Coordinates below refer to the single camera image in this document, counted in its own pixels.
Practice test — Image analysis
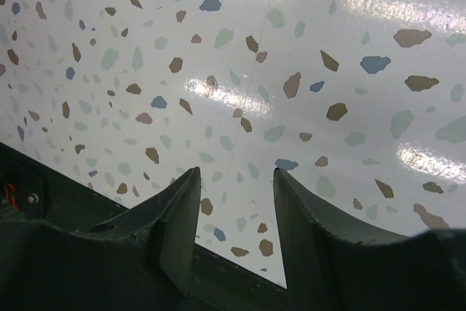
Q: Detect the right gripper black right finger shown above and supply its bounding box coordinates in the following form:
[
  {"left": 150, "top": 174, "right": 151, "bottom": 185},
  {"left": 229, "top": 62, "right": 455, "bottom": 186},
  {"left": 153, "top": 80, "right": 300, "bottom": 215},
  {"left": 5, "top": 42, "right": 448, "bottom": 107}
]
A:
[{"left": 273, "top": 168, "right": 465, "bottom": 310}]

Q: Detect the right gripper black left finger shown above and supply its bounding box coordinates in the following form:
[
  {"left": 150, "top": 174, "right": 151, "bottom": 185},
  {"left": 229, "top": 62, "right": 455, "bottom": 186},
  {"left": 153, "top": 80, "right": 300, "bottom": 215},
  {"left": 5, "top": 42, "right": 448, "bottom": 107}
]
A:
[{"left": 1, "top": 168, "right": 201, "bottom": 310}]

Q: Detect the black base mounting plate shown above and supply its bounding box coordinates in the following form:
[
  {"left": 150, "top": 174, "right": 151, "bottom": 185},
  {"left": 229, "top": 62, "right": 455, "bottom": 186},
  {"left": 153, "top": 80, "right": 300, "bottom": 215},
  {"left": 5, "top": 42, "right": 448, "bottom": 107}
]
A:
[{"left": 1, "top": 146, "right": 287, "bottom": 310}]

